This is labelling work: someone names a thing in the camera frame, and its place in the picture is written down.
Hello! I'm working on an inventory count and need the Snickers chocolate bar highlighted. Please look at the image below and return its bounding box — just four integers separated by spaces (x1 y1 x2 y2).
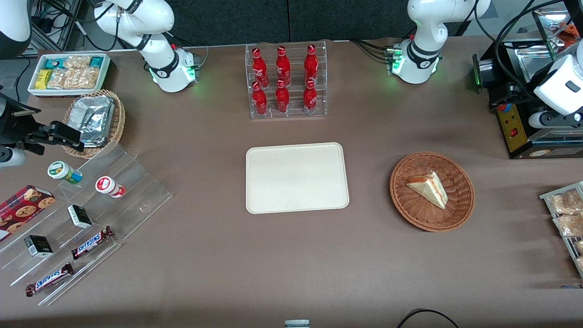
72 226 114 260
25 263 74 297

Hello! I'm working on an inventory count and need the small brown wicker basket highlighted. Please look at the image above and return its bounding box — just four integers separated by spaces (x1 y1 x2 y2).
63 89 126 159

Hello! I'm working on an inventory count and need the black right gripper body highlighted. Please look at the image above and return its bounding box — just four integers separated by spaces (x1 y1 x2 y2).
0 93 47 150

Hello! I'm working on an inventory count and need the black machine with yellow panel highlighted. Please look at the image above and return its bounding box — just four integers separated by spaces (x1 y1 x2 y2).
472 39 583 160

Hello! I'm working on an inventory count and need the clear acrylic step stand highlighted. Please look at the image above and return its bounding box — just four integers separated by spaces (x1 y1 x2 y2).
0 143 173 307

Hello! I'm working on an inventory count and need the small black box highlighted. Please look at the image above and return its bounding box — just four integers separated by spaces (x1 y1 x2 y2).
67 205 93 229
24 235 54 258

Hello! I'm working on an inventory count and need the aluminium frame with cables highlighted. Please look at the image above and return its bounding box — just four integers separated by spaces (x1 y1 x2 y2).
27 0 120 56

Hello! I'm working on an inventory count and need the large brown wicker basket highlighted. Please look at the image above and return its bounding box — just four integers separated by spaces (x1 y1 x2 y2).
389 152 475 233

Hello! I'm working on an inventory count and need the cream plastic serving tray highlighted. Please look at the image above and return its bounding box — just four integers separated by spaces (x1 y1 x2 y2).
245 142 350 215

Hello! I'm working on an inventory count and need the glass display shelf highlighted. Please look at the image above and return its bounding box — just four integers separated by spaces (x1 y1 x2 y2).
532 5 583 62

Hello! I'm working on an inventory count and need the clear bag of crackers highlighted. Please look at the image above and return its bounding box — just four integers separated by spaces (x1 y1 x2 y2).
47 68 100 90
64 56 92 72

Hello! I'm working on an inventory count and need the clear bag of nuts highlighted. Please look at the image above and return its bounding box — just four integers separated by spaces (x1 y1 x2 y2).
553 213 583 238
548 189 583 215

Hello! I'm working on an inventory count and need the green-lidded small bottle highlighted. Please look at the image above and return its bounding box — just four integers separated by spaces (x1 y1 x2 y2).
48 161 83 185

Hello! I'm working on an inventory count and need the silver foil packet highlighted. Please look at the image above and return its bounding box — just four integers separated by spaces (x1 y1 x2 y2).
68 96 115 147

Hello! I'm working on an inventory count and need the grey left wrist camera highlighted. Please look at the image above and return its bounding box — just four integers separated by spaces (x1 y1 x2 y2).
528 111 583 129

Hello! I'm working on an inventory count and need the clear acrylic bottle rack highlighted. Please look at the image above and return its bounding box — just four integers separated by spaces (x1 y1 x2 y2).
245 41 327 120

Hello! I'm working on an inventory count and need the black cable bundle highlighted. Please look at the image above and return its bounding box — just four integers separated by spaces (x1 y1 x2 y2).
350 38 393 62

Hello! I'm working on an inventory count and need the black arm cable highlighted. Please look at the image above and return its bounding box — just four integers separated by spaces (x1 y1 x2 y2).
474 0 552 98

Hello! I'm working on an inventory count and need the red cookie box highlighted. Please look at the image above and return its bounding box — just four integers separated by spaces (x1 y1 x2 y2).
0 184 56 242

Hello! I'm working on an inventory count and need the black floor cable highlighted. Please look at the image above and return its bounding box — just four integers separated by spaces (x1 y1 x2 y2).
396 309 460 328

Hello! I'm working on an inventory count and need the triangle sandwich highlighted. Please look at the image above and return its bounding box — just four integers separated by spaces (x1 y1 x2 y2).
406 170 449 210

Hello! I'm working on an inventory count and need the red-lidded small bottle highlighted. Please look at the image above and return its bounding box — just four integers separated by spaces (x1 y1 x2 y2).
95 176 126 199

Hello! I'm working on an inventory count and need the white rectangular snack bin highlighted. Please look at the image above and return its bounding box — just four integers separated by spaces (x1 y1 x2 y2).
27 52 112 98

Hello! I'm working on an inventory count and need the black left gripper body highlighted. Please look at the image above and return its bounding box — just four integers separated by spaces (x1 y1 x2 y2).
490 83 546 111

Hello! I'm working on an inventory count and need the red cola bottle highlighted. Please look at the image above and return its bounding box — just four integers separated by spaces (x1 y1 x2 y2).
275 80 290 113
276 46 291 86
303 79 318 113
252 81 268 115
252 47 269 87
304 44 319 85

